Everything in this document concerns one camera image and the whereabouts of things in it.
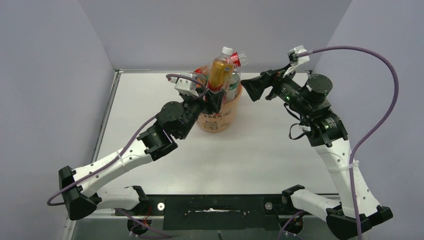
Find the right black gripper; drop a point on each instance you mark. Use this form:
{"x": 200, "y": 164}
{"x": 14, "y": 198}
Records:
{"x": 256, "y": 86}

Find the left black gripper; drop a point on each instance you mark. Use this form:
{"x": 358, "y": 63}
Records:
{"x": 213, "y": 102}

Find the orange cartoon plastic bin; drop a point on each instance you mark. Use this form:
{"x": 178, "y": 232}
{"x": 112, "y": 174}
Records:
{"x": 219, "y": 122}

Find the green label bottle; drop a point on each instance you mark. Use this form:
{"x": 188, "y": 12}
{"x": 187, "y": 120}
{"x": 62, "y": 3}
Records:
{"x": 232, "y": 87}

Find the red cap clear bottle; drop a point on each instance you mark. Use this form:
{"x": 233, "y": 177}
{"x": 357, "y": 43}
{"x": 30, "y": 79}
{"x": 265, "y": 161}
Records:
{"x": 239, "y": 59}

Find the red white label bottle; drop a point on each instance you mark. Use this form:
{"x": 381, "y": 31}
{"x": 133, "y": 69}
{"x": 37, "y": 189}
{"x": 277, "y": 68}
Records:
{"x": 204, "y": 70}

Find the red gold drink bottle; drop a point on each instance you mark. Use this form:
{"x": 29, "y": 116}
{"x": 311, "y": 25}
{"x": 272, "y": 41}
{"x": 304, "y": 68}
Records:
{"x": 220, "y": 70}

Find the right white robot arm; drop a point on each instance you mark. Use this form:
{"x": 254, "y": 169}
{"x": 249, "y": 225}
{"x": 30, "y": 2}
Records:
{"x": 357, "y": 210}

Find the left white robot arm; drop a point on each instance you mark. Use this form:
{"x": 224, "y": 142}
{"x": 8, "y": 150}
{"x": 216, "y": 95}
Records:
{"x": 83, "y": 188}

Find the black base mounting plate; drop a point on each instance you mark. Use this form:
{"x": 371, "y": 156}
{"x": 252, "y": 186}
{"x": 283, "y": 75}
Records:
{"x": 215, "y": 212}

